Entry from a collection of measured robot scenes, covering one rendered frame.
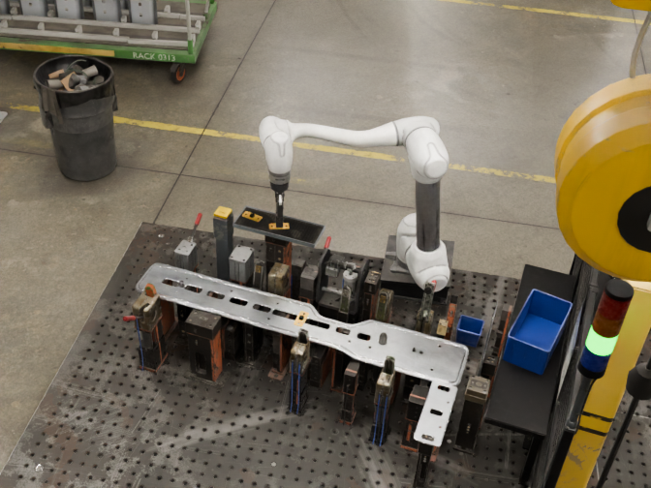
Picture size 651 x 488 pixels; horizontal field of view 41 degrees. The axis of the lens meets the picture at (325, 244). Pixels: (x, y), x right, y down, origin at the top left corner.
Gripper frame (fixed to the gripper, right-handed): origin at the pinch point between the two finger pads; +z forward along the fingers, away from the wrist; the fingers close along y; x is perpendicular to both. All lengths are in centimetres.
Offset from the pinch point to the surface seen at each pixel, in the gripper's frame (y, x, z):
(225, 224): -7.2, -22.8, 7.7
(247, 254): 11.5, -13.9, 9.1
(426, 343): 56, 55, 20
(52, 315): -71, -122, 120
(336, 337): 50, 20, 20
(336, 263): 27.2, 21.3, 2.3
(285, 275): 21.2, 1.2, 12.9
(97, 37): -346, -122, 89
